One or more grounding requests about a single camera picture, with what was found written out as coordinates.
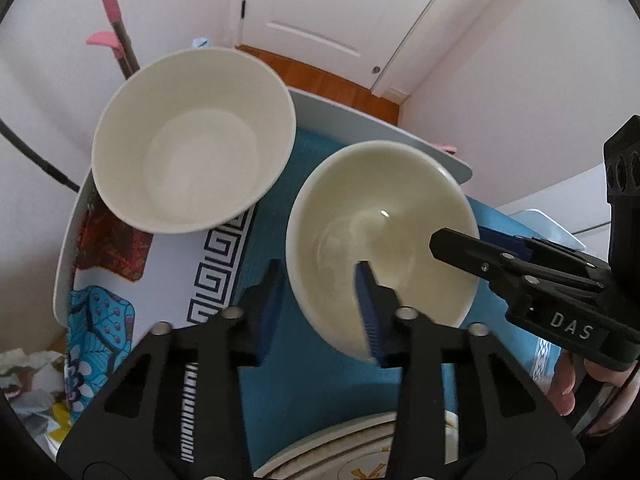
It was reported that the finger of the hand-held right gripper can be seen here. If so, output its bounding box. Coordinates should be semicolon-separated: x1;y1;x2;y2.
479;226;610;281
429;228;613;311

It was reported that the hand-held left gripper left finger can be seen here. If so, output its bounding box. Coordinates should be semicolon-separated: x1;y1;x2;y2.
56;259;286;480

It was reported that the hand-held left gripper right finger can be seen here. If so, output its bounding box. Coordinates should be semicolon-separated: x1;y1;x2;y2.
354;260;586;480

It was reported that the cream ceramic bowl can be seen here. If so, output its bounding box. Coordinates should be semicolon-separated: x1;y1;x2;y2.
286;141;481;365

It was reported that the white tray for plates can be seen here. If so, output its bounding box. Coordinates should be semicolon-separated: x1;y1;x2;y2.
510;208;587;252

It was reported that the person's right hand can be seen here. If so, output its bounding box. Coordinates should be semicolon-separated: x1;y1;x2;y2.
547;350;640;437

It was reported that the teal patterned tablecloth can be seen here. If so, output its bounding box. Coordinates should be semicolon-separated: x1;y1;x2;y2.
64;125;568;480

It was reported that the cartoon print plate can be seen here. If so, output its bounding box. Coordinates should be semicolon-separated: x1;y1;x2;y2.
252;410;461;480

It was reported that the white ceramic bowl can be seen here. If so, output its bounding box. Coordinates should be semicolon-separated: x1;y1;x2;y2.
91;46;297;234

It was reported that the floral patterned cloth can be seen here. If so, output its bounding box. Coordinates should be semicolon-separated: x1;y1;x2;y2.
0;347;72;463

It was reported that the black clothes rack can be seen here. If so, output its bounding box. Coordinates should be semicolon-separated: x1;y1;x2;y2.
0;119;82;194

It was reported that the white panel door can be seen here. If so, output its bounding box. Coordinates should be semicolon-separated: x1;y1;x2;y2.
234;0;471;97

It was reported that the pink mop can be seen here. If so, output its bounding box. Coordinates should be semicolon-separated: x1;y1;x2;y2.
86;0;142;82

